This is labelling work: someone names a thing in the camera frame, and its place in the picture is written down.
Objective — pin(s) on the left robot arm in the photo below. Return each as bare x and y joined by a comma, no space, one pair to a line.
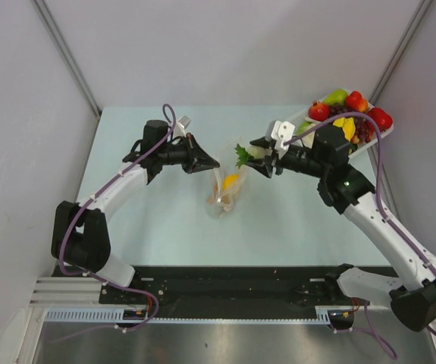
80,234

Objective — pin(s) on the yellow pear toy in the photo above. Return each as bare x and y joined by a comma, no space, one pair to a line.
347,125

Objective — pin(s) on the white slotted cable duct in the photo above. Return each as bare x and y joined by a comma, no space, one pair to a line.
102,315

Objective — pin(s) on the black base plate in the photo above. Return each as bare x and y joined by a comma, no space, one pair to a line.
243,293

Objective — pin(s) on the green leaf toy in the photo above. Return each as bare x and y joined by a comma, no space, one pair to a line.
242,156

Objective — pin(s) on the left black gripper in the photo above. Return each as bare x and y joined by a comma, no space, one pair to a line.
196,159

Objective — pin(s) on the dark purple grape bunch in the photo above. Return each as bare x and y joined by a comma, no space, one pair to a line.
364,130

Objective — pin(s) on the white plastic food basket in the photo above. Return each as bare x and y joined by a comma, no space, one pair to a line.
304,123

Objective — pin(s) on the white radish toy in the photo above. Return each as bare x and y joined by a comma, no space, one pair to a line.
256,152

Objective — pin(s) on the yellow orange fruit toy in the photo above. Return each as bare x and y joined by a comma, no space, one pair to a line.
229,181

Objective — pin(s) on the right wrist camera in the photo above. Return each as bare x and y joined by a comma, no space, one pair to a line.
278,133

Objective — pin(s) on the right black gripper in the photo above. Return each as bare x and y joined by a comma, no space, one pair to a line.
264,165

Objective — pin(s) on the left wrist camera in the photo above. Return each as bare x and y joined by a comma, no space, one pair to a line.
180,129

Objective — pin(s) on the aluminium frame rail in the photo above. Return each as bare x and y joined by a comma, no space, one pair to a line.
65,292

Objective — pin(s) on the clear zip top bag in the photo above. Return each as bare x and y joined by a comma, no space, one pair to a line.
227,158

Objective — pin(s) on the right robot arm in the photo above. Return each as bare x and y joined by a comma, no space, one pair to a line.
411,295

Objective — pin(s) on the green pear toy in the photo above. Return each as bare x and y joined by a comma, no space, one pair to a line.
338,96

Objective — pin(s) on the red bell pepper toy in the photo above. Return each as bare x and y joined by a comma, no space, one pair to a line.
382,119

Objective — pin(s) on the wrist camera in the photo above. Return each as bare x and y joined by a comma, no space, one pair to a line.
180,129
278,133

